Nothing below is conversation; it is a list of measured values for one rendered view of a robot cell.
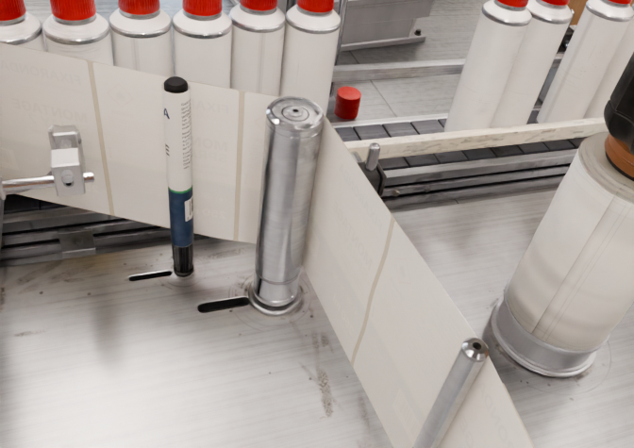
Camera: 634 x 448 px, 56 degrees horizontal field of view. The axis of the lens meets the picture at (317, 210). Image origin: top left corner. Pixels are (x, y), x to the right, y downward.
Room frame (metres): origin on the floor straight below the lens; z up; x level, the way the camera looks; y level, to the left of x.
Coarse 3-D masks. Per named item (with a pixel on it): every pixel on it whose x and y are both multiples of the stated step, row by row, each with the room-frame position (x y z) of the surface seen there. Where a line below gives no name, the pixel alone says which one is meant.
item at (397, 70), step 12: (432, 60) 0.64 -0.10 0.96; (444, 60) 0.65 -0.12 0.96; (456, 60) 0.65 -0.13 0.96; (336, 72) 0.58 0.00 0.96; (348, 72) 0.59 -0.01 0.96; (360, 72) 0.59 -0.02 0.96; (372, 72) 0.60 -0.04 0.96; (384, 72) 0.61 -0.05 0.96; (396, 72) 0.61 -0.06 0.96; (408, 72) 0.62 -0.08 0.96; (420, 72) 0.62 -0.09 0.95; (432, 72) 0.63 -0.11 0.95; (444, 72) 0.64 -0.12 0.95; (456, 72) 0.64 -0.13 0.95
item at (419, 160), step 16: (336, 128) 0.59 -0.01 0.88; (352, 128) 0.60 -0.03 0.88; (368, 128) 0.61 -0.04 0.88; (384, 128) 0.61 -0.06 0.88; (400, 128) 0.62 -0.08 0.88; (416, 128) 0.62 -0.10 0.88; (432, 128) 0.63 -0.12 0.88; (512, 144) 0.62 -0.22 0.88; (528, 144) 0.63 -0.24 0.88; (544, 144) 0.64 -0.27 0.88; (560, 144) 0.64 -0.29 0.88; (576, 144) 0.65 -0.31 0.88; (384, 160) 0.55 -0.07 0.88; (400, 160) 0.55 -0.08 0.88; (416, 160) 0.56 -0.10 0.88; (432, 160) 0.56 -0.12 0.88; (448, 160) 0.57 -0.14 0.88; (464, 160) 0.58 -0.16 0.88; (16, 208) 0.38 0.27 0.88; (32, 208) 0.38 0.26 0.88; (48, 208) 0.39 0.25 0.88
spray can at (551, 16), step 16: (528, 0) 0.65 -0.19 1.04; (544, 0) 0.63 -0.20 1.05; (560, 0) 0.63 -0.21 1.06; (544, 16) 0.62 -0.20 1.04; (560, 16) 0.62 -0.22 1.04; (528, 32) 0.63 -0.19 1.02; (544, 32) 0.62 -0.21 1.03; (560, 32) 0.62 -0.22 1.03; (528, 48) 0.62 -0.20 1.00; (544, 48) 0.62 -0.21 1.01; (528, 64) 0.62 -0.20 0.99; (544, 64) 0.62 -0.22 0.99; (512, 80) 0.62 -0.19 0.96; (528, 80) 0.62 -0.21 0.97; (512, 96) 0.62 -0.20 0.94; (528, 96) 0.62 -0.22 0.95; (496, 112) 0.63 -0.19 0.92; (512, 112) 0.62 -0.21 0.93; (528, 112) 0.63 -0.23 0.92
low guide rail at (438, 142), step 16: (496, 128) 0.60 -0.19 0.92; (512, 128) 0.60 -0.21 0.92; (528, 128) 0.61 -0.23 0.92; (544, 128) 0.61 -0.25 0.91; (560, 128) 0.62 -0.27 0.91; (576, 128) 0.63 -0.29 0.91; (592, 128) 0.64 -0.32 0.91; (352, 144) 0.52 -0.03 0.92; (368, 144) 0.52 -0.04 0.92; (384, 144) 0.53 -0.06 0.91; (400, 144) 0.54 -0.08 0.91; (416, 144) 0.54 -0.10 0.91; (432, 144) 0.55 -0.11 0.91; (448, 144) 0.56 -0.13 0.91; (464, 144) 0.57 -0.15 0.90; (480, 144) 0.58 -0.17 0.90; (496, 144) 0.59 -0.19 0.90
